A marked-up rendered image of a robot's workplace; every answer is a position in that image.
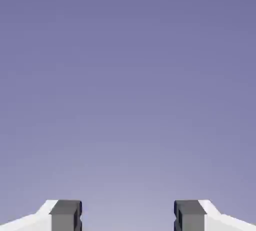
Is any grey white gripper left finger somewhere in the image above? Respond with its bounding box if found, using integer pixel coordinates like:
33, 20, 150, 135
0, 199, 83, 231

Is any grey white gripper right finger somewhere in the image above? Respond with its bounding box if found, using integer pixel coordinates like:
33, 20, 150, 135
173, 199, 256, 231

